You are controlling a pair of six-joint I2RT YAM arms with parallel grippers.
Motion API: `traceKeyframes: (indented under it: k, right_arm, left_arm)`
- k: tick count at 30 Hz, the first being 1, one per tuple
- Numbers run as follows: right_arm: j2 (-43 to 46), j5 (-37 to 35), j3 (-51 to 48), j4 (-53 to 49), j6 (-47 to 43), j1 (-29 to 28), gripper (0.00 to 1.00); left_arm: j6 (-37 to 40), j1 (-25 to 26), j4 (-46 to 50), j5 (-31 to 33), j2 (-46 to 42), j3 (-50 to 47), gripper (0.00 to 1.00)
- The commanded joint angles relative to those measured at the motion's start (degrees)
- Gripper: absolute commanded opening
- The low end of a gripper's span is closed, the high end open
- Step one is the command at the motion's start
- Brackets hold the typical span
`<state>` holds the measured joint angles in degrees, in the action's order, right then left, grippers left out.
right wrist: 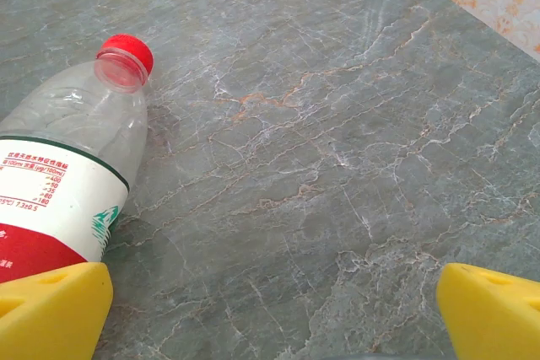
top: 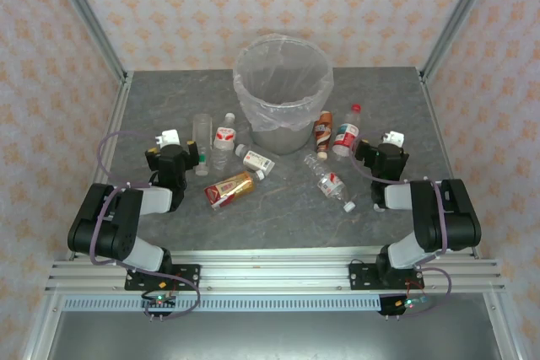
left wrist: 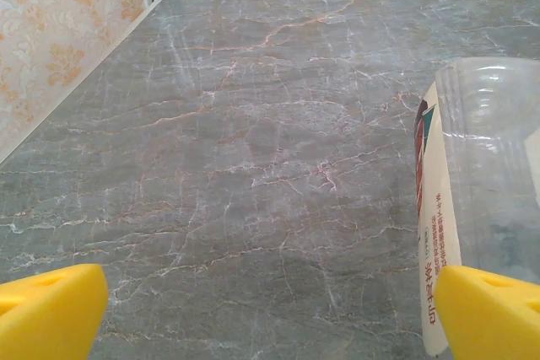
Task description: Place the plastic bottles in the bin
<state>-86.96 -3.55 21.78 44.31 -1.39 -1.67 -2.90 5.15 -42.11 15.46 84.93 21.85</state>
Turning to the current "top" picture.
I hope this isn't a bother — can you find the clear bottle with green cap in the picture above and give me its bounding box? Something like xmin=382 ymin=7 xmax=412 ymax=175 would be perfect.
xmin=192 ymin=113 xmax=212 ymax=177

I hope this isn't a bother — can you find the red cap bottle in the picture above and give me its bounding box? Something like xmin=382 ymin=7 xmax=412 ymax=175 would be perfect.
xmin=332 ymin=103 xmax=364 ymax=158

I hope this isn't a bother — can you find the water bottle red white label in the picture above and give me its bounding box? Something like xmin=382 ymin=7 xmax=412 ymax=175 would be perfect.
xmin=210 ymin=112 xmax=237 ymax=172

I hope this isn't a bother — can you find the crushed clear bottle white cap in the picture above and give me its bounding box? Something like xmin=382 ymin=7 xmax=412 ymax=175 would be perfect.
xmin=303 ymin=153 xmax=358 ymax=213

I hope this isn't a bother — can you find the bottle brown white label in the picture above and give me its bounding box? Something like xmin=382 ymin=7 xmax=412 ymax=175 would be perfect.
xmin=313 ymin=110 xmax=337 ymax=161

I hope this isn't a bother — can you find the orange snack can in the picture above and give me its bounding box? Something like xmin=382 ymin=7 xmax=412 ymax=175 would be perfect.
xmin=203 ymin=169 xmax=266 ymax=212

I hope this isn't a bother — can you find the small bottle white label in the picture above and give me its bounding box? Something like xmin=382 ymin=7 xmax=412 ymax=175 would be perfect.
xmin=235 ymin=143 xmax=276 ymax=175

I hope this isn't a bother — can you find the clear plastic bin liner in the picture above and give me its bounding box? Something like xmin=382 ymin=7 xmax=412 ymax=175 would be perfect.
xmin=233 ymin=33 xmax=335 ymax=133

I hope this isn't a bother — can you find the grey metal bin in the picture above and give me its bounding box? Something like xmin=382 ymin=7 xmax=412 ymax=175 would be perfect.
xmin=235 ymin=35 xmax=332 ymax=156

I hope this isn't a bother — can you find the left circuit board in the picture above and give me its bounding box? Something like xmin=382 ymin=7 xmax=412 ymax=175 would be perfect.
xmin=141 ymin=291 xmax=178 ymax=321

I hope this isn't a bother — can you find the circuit board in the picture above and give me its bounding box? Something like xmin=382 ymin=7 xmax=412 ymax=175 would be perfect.
xmin=377 ymin=293 xmax=432 ymax=321
xmin=141 ymin=291 xmax=178 ymax=321

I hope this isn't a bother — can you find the right circuit board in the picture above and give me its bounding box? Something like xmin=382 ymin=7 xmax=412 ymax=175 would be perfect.
xmin=377 ymin=293 xmax=432 ymax=321

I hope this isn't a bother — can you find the grey metal panel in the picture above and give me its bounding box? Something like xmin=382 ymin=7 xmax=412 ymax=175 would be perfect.
xmin=44 ymin=310 xmax=505 ymax=360

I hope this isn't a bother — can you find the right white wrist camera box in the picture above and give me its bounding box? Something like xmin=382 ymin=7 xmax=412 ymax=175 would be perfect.
xmin=381 ymin=131 xmax=407 ymax=146

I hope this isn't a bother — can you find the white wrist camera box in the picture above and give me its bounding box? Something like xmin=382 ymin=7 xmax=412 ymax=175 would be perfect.
xmin=154 ymin=128 xmax=181 ymax=147
xmin=381 ymin=131 xmax=407 ymax=146

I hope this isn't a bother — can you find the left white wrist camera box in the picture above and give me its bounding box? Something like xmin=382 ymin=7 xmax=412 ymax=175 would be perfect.
xmin=154 ymin=128 xmax=181 ymax=147

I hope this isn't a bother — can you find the right aluminium side rail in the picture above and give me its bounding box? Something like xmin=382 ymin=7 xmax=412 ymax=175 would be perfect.
xmin=418 ymin=69 xmax=482 ymax=259

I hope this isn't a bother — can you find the aluminium side rail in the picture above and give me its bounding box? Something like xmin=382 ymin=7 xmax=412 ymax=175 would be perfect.
xmin=67 ymin=71 xmax=135 ymax=261
xmin=418 ymin=69 xmax=482 ymax=259

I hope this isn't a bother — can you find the left aluminium side rail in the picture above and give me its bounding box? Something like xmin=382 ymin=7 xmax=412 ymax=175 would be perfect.
xmin=67 ymin=71 xmax=135 ymax=261

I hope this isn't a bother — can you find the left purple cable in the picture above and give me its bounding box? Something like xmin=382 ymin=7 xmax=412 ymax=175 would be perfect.
xmin=90 ymin=130 xmax=202 ymax=321

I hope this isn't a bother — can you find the purple cable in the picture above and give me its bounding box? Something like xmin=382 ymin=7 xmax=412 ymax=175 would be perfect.
xmin=90 ymin=130 xmax=202 ymax=321
xmin=351 ymin=134 xmax=452 ymax=319

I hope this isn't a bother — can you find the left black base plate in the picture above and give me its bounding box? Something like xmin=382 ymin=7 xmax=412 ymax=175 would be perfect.
xmin=125 ymin=264 xmax=202 ymax=292

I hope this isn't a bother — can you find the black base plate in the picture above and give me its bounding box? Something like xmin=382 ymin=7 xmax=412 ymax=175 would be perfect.
xmin=125 ymin=264 xmax=202 ymax=292
xmin=348 ymin=262 xmax=424 ymax=292

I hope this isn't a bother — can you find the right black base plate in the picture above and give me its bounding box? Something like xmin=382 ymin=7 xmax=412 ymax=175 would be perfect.
xmin=348 ymin=262 xmax=424 ymax=292

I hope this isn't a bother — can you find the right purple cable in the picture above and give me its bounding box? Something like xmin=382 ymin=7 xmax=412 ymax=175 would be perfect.
xmin=351 ymin=134 xmax=452 ymax=319

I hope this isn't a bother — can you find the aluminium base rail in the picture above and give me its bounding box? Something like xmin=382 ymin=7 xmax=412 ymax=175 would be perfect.
xmin=45 ymin=249 xmax=505 ymax=294

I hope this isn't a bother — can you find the right aluminium frame post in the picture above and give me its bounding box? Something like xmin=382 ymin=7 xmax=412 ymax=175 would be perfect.
xmin=420 ymin=0 xmax=504 ymax=83

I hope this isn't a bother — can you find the aluminium frame post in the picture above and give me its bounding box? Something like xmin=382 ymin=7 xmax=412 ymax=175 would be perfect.
xmin=45 ymin=0 xmax=128 ymax=83
xmin=420 ymin=0 xmax=504 ymax=83

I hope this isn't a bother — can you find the left aluminium frame post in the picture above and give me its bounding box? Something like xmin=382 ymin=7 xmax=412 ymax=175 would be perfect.
xmin=45 ymin=0 xmax=128 ymax=83

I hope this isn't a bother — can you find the slotted grey cable duct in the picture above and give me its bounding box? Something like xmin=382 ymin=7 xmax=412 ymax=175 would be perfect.
xmin=62 ymin=296 xmax=383 ymax=312

